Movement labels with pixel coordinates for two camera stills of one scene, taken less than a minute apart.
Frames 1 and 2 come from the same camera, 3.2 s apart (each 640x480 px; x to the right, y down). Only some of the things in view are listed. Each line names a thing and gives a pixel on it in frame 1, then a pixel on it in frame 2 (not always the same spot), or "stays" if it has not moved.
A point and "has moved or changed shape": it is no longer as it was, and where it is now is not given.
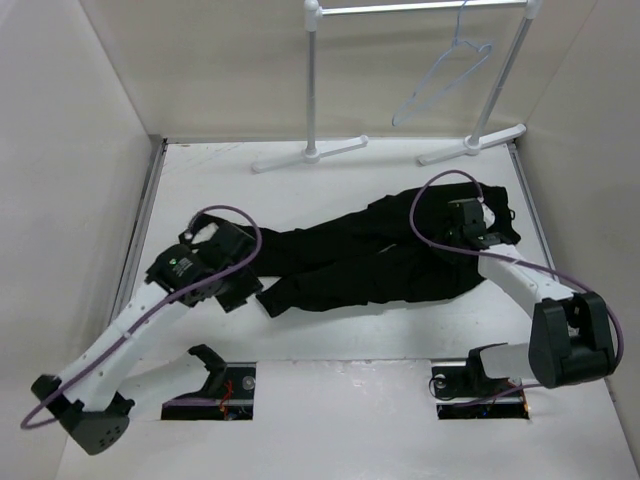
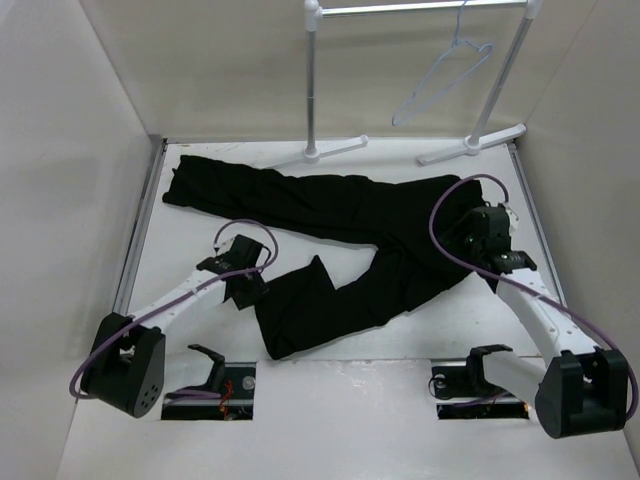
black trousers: [387, 255] has moved or changed shape
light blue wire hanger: [475, 47] stays
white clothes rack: [313, 9] stays
